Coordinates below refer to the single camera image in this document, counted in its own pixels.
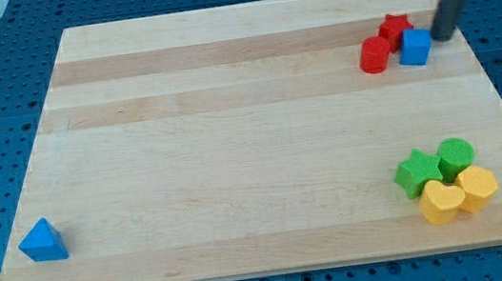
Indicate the blue cube block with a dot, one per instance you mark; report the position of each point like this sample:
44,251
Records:
415,47

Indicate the blue triangle block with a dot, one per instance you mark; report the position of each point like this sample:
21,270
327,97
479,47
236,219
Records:
44,243

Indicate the red cylinder block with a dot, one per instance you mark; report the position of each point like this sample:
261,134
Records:
375,54

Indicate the green star block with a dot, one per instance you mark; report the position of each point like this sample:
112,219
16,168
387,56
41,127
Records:
413,173

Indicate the red star block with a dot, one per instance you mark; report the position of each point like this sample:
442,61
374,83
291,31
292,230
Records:
392,28

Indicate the yellow heart block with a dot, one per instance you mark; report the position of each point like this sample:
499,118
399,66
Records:
440,203

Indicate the green cylinder block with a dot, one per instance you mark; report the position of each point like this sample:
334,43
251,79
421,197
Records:
455,155

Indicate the yellow hexagon block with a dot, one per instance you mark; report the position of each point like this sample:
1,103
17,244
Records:
479,185

